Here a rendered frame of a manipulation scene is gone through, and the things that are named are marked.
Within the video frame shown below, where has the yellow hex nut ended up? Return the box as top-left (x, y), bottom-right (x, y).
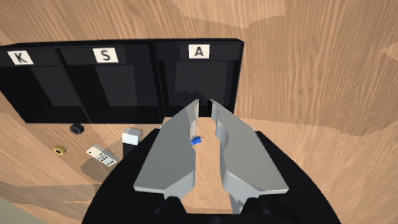
top-left (54, 145), bottom-right (67, 155)

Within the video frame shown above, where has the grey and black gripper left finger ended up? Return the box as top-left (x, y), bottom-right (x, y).
top-left (81, 99), bottom-right (201, 224)

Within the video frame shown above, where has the black rack of bins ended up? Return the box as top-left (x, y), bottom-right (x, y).
top-left (0, 38), bottom-right (245, 124)

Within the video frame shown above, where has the blue battery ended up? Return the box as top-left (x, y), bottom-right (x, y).
top-left (191, 137), bottom-right (201, 145)

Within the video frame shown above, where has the dark grey hex nut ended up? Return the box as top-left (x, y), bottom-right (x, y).
top-left (70, 124), bottom-right (85, 135)

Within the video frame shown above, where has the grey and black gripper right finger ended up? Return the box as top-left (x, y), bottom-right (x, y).
top-left (207, 99), bottom-right (341, 224)

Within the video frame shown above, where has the white domino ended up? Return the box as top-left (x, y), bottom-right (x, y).
top-left (86, 144), bottom-right (118, 166)

